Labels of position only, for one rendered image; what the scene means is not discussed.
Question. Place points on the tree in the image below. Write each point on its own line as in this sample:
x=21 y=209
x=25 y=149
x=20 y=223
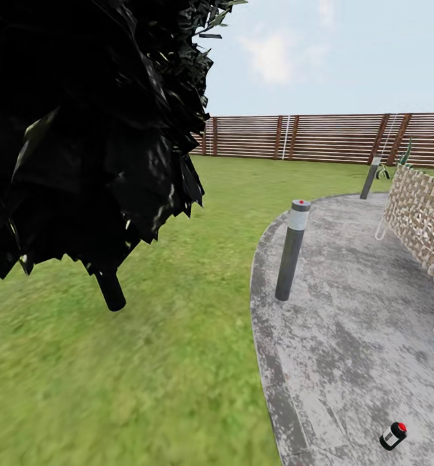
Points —
x=194 y=62
x=94 y=150

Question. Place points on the insectifuge atomizer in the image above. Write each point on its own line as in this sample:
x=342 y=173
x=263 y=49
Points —
x=393 y=436

